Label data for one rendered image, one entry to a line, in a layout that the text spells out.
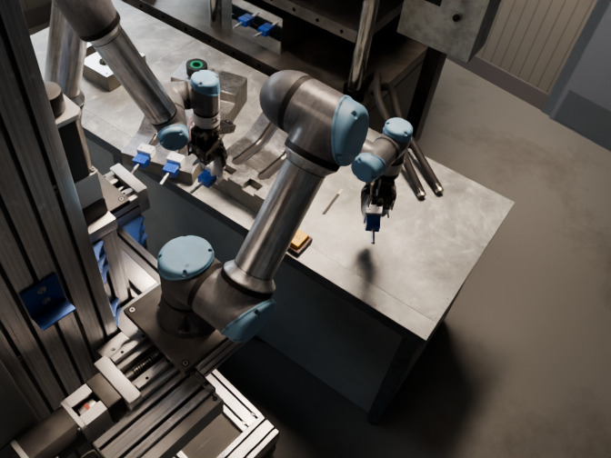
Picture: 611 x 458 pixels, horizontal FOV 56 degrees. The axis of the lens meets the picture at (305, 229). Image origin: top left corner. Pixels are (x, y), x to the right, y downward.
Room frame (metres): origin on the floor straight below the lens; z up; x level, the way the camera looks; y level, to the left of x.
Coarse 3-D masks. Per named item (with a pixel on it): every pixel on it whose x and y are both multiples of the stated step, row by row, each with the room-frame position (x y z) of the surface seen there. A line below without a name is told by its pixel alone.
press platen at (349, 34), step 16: (272, 0) 2.23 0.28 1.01; (288, 0) 2.19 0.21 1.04; (304, 0) 2.21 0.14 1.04; (320, 0) 2.23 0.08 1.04; (336, 0) 2.25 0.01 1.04; (352, 0) 2.27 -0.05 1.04; (384, 0) 2.31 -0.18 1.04; (400, 0) 2.33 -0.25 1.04; (304, 16) 2.15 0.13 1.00; (320, 16) 2.11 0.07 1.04; (336, 16) 2.12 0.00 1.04; (352, 16) 2.14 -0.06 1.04; (384, 16) 2.18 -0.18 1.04; (336, 32) 2.07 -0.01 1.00; (352, 32) 2.04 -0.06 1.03
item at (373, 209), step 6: (366, 210) 1.19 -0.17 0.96; (372, 210) 1.20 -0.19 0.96; (378, 210) 1.20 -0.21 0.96; (366, 216) 1.18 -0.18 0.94; (372, 216) 1.18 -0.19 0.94; (378, 216) 1.19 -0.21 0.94; (366, 222) 1.16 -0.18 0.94; (372, 222) 1.16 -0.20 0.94; (378, 222) 1.16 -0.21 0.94; (366, 228) 1.14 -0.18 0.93; (372, 228) 1.14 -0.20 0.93; (378, 228) 1.15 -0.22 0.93; (372, 234) 1.12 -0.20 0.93; (372, 240) 1.10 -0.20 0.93
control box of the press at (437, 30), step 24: (408, 0) 2.01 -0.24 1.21; (432, 0) 1.97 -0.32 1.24; (456, 0) 1.93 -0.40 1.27; (480, 0) 1.90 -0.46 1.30; (408, 24) 2.00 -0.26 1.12; (432, 24) 1.96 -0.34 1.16; (456, 24) 1.92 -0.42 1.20; (480, 24) 1.88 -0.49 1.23; (432, 48) 2.00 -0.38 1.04; (456, 48) 1.91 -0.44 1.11; (480, 48) 1.98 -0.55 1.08; (432, 72) 1.99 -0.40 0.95; (408, 120) 2.00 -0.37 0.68
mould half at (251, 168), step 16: (256, 128) 1.55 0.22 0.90; (240, 144) 1.47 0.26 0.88; (272, 144) 1.49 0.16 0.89; (256, 160) 1.41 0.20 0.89; (272, 160) 1.42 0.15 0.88; (240, 176) 1.32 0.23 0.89; (256, 176) 1.33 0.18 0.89; (272, 176) 1.34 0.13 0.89; (224, 192) 1.31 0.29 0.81; (240, 192) 1.28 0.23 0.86; (256, 192) 1.26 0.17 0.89; (256, 208) 1.25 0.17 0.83
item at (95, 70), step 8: (88, 56) 1.86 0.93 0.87; (96, 56) 1.86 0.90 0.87; (144, 56) 1.92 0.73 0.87; (88, 64) 1.81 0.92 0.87; (96, 64) 1.82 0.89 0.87; (104, 64) 1.85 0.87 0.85; (88, 72) 1.80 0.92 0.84; (96, 72) 1.77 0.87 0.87; (104, 72) 1.78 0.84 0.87; (96, 80) 1.78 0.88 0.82; (104, 80) 1.76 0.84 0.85; (112, 80) 1.77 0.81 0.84; (104, 88) 1.76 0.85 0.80; (112, 88) 1.76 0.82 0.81
